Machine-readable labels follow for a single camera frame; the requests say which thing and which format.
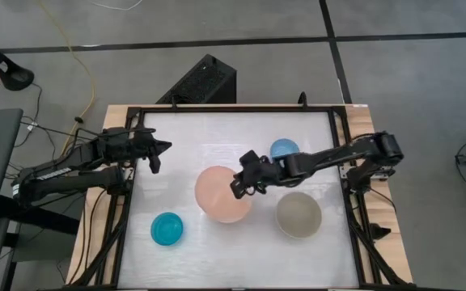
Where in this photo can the black perforated computer tower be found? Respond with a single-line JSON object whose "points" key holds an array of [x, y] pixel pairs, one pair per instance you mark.
{"points": [[200, 83]]}

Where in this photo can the small light blue bowl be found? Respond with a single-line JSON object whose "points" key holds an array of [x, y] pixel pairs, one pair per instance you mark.
{"points": [[282, 148]]}

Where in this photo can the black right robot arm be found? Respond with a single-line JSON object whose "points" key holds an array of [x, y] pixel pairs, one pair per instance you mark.
{"points": [[338, 155]]}

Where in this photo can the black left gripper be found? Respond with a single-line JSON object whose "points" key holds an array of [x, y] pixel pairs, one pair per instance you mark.
{"points": [[138, 143]]}

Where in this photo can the black stand leg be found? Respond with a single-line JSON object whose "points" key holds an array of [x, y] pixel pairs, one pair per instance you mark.
{"points": [[2, 66]]}

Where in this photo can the small teal bowl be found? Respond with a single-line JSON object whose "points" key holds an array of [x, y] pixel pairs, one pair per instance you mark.
{"points": [[166, 229]]}

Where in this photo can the grey beige bowl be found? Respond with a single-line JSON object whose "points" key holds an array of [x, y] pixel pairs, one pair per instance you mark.
{"points": [[299, 215]]}

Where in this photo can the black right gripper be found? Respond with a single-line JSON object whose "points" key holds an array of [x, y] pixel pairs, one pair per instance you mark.
{"points": [[257, 167]]}

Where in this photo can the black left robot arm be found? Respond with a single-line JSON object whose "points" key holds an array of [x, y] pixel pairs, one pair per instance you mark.
{"points": [[55, 178]]}

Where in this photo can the white table mat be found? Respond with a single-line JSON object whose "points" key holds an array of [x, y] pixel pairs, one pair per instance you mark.
{"points": [[200, 258]]}

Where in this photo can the black metal table frame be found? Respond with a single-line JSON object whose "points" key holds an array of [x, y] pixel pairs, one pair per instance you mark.
{"points": [[124, 210]]}

